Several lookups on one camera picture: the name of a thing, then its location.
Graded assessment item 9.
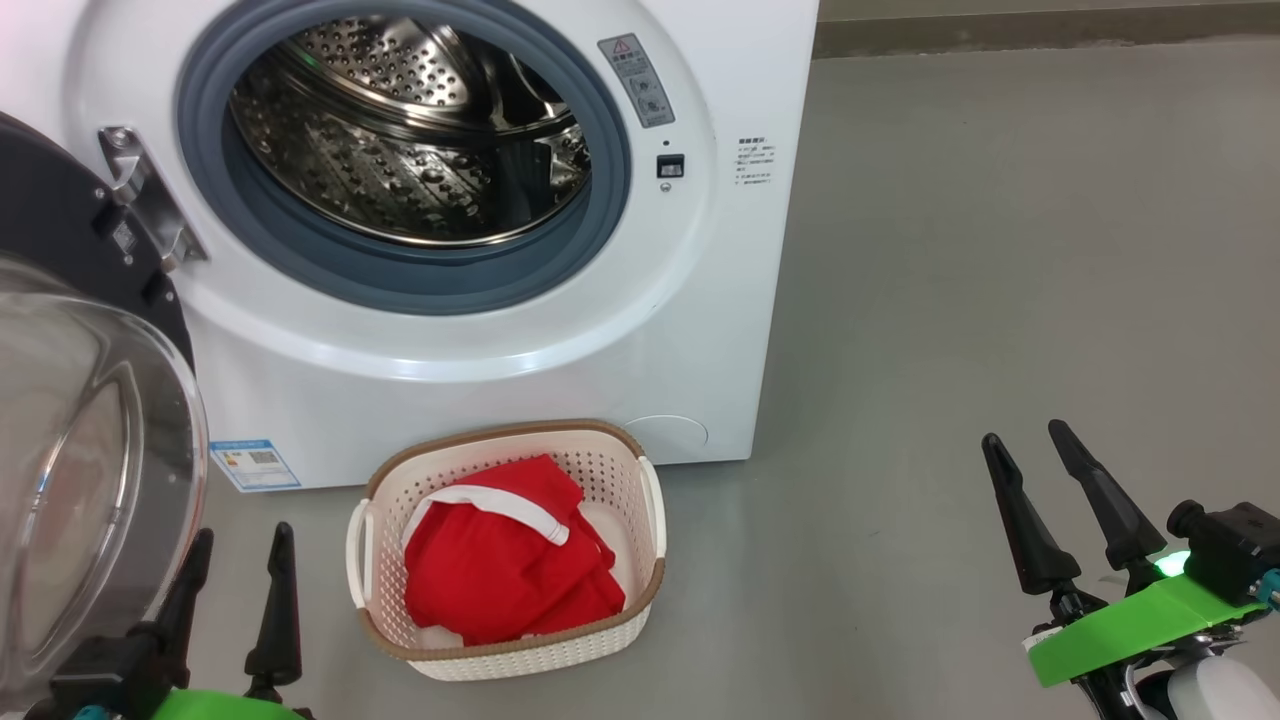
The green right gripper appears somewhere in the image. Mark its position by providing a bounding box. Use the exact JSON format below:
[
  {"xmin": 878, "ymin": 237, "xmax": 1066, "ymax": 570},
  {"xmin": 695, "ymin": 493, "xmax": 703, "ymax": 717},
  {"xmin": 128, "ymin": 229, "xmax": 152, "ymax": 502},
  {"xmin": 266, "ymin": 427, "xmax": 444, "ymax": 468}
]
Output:
[{"xmin": 981, "ymin": 419, "xmax": 1269, "ymax": 720}]

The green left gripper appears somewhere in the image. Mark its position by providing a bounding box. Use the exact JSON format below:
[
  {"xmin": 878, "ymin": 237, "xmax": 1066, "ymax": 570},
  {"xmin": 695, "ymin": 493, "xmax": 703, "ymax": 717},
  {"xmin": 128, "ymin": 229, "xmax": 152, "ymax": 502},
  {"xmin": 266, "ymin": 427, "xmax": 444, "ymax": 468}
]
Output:
[{"xmin": 145, "ymin": 521, "xmax": 313, "ymax": 720}]

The red garment with white trim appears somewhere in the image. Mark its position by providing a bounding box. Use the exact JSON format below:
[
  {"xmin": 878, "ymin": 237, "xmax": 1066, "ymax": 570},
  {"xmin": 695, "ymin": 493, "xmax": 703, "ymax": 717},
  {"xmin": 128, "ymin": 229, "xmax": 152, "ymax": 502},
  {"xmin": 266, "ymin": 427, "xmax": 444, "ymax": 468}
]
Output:
[{"xmin": 402, "ymin": 455, "xmax": 627, "ymax": 647}]

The black glass washing machine door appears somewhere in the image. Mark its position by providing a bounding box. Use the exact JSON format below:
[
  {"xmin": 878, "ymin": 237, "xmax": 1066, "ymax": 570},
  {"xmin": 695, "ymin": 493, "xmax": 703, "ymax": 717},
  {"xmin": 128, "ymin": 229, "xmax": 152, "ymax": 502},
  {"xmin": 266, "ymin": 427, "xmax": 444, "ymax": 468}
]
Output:
[{"xmin": 0, "ymin": 110, "xmax": 211, "ymax": 691}]

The cream perforated laundry basket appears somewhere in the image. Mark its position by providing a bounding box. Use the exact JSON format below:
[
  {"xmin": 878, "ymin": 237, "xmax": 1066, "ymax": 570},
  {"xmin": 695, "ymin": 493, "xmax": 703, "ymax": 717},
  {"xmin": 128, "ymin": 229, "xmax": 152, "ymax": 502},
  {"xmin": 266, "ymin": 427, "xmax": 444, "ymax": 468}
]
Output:
[{"xmin": 346, "ymin": 419, "xmax": 668, "ymax": 683}]

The white front-load washing machine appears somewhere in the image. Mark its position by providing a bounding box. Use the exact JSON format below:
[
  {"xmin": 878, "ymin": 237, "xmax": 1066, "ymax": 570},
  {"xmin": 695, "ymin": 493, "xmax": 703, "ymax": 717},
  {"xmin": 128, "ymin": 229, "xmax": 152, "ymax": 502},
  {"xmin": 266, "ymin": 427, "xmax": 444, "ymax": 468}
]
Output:
[{"xmin": 0, "ymin": 0, "xmax": 821, "ymax": 493}]

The blue energy label sticker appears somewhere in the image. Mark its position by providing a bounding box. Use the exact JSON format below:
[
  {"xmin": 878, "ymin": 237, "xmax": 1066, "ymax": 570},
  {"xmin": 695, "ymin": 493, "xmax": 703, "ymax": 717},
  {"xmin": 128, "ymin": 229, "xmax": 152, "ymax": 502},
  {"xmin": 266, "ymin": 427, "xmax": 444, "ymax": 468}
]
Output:
[{"xmin": 208, "ymin": 438, "xmax": 302, "ymax": 493}]

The grey warning label sticker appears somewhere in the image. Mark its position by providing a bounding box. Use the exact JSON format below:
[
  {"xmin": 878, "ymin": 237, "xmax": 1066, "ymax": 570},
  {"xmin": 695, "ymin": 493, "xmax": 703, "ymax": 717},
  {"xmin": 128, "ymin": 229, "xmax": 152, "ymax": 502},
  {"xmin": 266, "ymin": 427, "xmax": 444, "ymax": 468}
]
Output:
[{"xmin": 598, "ymin": 33, "xmax": 676, "ymax": 129}]

